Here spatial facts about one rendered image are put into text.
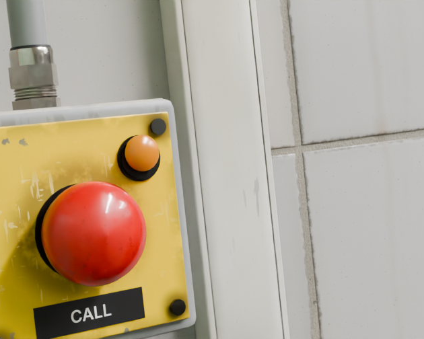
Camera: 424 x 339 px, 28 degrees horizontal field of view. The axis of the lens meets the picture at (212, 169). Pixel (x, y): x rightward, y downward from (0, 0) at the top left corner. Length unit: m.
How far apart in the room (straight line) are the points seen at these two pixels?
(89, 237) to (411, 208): 0.26
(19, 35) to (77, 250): 0.10
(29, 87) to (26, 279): 0.08
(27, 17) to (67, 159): 0.07
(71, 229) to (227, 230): 0.14
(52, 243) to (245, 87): 0.16
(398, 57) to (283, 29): 0.08
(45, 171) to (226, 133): 0.13
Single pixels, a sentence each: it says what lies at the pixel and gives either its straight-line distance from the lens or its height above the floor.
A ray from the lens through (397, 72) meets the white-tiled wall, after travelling 0.52.
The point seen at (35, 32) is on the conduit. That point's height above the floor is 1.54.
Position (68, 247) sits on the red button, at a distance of 0.31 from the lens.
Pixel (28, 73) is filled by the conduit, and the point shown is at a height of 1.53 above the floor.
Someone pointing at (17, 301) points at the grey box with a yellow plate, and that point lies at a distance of 0.33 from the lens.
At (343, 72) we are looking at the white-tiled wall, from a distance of 0.50.
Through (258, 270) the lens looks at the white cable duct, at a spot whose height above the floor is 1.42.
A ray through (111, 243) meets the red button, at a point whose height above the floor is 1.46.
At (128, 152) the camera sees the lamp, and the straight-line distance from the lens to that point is 0.34.
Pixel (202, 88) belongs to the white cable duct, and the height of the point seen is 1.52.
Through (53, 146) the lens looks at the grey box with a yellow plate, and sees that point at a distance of 0.33.
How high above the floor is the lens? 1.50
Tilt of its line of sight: 3 degrees down
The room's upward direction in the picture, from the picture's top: 6 degrees counter-clockwise
